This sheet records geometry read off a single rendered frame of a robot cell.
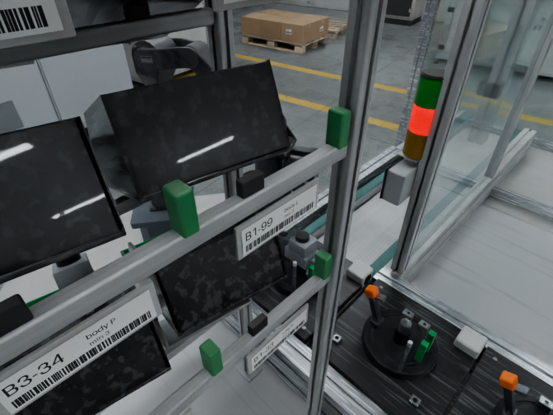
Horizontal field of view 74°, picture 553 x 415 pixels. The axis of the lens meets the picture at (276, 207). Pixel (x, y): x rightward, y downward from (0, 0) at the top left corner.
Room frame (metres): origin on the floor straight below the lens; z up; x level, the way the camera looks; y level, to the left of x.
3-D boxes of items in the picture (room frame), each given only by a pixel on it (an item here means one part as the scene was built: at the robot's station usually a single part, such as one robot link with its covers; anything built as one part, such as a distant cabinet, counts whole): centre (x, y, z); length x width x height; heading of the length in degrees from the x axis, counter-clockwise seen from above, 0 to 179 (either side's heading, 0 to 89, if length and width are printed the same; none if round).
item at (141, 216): (0.74, 0.28, 0.96); 0.15 x 0.15 x 0.20; 10
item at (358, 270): (0.58, -0.19, 0.97); 0.05 x 0.05 x 0.04; 46
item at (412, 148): (0.63, -0.27, 1.28); 0.05 x 0.05 x 0.05
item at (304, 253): (0.57, -0.06, 1.06); 0.08 x 0.04 x 0.07; 46
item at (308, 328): (0.58, -0.05, 0.96); 0.24 x 0.24 x 0.02; 46
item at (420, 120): (0.63, -0.27, 1.33); 0.05 x 0.05 x 0.05
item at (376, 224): (0.78, -0.28, 0.91); 0.84 x 0.28 x 0.10; 136
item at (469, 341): (0.40, -0.24, 1.01); 0.24 x 0.24 x 0.13; 46
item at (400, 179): (0.63, -0.27, 1.29); 0.12 x 0.05 x 0.25; 136
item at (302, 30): (6.59, -0.13, 0.20); 1.20 x 0.80 x 0.41; 55
